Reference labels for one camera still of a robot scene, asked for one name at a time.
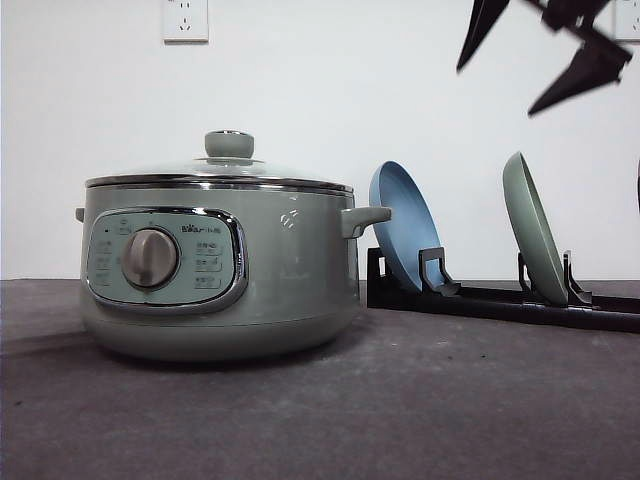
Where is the glass lid with green knob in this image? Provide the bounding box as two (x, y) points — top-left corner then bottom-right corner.
(85, 130), (354, 195)

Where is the white wall socket left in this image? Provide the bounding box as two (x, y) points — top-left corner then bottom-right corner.
(160, 0), (210, 47)

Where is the blue plate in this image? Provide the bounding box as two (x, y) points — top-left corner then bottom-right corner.
(369, 161), (443, 291)

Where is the green electric steamer pot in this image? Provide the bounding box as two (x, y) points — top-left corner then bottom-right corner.
(75, 174), (392, 361)

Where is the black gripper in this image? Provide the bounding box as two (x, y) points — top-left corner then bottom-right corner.
(457, 0), (632, 116)

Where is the green plate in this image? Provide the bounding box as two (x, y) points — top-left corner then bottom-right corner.
(503, 152), (569, 306)

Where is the black dish rack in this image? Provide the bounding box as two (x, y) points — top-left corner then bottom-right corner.
(366, 247), (640, 333)

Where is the white wall socket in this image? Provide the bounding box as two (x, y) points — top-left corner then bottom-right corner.
(160, 0), (210, 47)
(615, 0), (640, 39)

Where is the white wall socket right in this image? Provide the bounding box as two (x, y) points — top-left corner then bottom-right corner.
(615, 0), (640, 39)

